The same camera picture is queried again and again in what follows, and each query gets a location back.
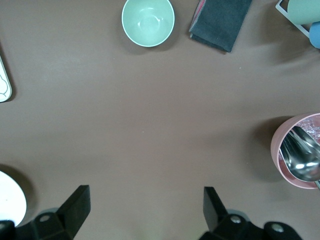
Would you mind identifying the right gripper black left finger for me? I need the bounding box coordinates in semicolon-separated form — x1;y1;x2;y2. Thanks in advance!
14;184;91;240

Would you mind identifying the pale green bowl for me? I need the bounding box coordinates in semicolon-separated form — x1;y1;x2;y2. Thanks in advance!
121;0;176;48

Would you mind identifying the white round plate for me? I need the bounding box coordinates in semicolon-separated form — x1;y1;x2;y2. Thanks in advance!
0;170;27;226

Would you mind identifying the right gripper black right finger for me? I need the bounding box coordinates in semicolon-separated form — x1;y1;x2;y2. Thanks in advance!
199;186;265;240

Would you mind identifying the cream bear print tray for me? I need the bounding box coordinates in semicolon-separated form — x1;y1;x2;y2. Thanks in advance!
0;37;13;103

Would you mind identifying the white wire cup rack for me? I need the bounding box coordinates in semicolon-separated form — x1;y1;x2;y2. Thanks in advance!
274;0;313;38

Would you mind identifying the dark grey folded cloth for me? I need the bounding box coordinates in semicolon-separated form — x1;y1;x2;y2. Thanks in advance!
188;0;253;54

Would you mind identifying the metal scoop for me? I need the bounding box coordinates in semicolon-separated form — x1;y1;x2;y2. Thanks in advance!
279;125;320;191

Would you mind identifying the pink bowl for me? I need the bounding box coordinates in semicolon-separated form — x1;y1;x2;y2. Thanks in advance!
271;112;320;190

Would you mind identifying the light blue cup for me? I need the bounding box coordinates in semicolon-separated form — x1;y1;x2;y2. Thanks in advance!
309;21;320;50

